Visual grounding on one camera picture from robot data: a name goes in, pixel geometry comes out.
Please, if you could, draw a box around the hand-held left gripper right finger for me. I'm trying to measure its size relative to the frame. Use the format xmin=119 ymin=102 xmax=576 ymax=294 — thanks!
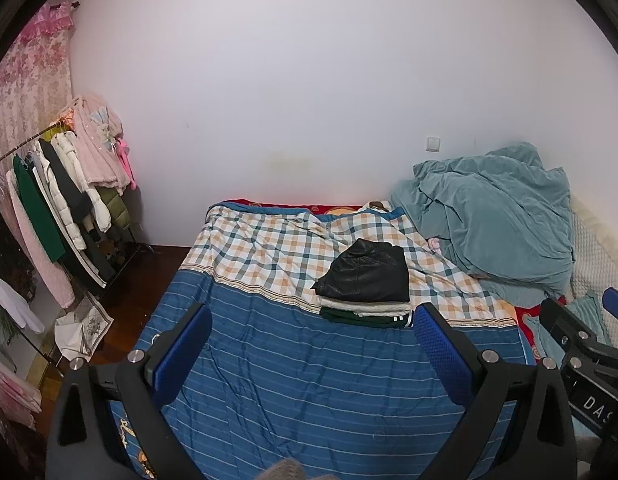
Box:
xmin=413 ymin=301 xmax=577 ymax=480

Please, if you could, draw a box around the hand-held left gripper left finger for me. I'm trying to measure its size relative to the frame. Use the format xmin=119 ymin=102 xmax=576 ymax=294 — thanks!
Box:
xmin=45 ymin=302 xmax=213 ymax=480

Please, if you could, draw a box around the black leather jacket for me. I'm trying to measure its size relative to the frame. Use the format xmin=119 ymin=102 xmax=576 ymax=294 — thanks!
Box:
xmin=311 ymin=239 xmax=411 ymax=303

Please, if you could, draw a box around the metal clothes rack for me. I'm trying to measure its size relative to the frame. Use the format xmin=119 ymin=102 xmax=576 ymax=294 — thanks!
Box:
xmin=0 ymin=117 xmax=157 ymax=306

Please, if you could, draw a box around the teal pillow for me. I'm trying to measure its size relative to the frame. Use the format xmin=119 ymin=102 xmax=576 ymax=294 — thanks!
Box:
xmin=529 ymin=292 xmax=610 ymax=361

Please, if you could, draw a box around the white quilted headboard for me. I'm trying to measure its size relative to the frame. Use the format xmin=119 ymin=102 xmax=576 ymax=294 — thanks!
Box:
xmin=569 ymin=195 xmax=618 ymax=306

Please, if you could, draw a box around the green folded striped-cuff garment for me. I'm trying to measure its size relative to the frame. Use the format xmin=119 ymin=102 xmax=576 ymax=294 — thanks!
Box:
xmin=320 ymin=307 xmax=415 ymax=330

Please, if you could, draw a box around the white fluffy folded garment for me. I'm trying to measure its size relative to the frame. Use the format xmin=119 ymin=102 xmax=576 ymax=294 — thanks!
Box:
xmin=319 ymin=296 xmax=412 ymax=318

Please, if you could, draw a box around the white paper bag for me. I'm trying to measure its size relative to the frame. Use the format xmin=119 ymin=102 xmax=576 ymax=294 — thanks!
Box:
xmin=54 ymin=292 xmax=114 ymax=363

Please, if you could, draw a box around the blue striped plaid duvet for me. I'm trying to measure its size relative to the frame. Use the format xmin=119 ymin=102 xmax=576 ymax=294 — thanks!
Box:
xmin=106 ymin=200 xmax=535 ymax=480

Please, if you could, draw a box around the teal blanket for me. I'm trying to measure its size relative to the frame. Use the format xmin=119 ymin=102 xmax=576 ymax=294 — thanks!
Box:
xmin=389 ymin=142 xmax=576 ymax=297

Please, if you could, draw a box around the olive puffer jacket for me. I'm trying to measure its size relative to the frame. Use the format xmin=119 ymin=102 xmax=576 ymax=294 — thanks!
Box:
xmin=91 ymin=187 xmax=132 ymax=233

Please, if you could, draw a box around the pink plush robe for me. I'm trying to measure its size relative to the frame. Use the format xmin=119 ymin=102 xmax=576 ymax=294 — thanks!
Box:
xmin=6 ymin=170 xmax=74 ymax=308

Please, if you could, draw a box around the pink floral cloth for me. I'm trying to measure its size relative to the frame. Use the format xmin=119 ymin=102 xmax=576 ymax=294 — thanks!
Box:
xmin=0 ymin=350 xmax=42 ymax=428

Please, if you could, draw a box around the white hanging garment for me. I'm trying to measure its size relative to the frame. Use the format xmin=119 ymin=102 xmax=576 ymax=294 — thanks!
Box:
xmin=0 ymin=267 xmax=44 ymax=333

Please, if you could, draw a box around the hot pink garment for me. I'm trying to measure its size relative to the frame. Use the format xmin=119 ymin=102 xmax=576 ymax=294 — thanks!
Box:
xmin=116 ymin=137 xmax=138 ymax=191

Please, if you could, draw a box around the black hanging coat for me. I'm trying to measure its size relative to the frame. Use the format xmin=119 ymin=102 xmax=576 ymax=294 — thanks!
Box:
xmin=36 ymin=137 xmax=92 ymax=226

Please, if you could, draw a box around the green hanging coat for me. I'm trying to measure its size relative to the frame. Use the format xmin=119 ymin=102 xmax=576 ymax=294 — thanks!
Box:
xmin=13 ymin=155 xmax=67 ymax=263

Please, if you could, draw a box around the pink fluffy coat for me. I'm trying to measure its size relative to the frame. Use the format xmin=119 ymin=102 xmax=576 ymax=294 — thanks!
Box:
xmin=71 ymin=95 xmax=132 ymax=196

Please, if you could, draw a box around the white puffer jacket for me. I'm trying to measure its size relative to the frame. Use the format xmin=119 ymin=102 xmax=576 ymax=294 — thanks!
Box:
xmin=51 ymin=130 xmax=112 ymax=233

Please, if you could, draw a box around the pink floral curtain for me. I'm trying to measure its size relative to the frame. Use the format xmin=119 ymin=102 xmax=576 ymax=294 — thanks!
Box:
xmin=0 ymin=2 xmax=77 ymax=176

